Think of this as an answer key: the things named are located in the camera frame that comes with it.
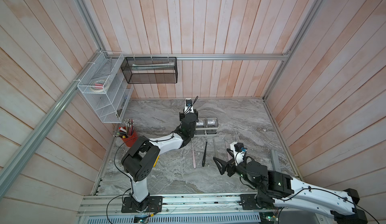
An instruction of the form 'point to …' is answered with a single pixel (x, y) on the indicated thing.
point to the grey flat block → (275, 160)
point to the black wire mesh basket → (150, 70)
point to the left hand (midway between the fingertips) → (188, 106)
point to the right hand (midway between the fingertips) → (220, 154)
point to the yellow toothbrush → (156, 161)
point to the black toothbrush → (204, 156)
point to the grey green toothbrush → (214, 144)
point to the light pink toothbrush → (194, 158)
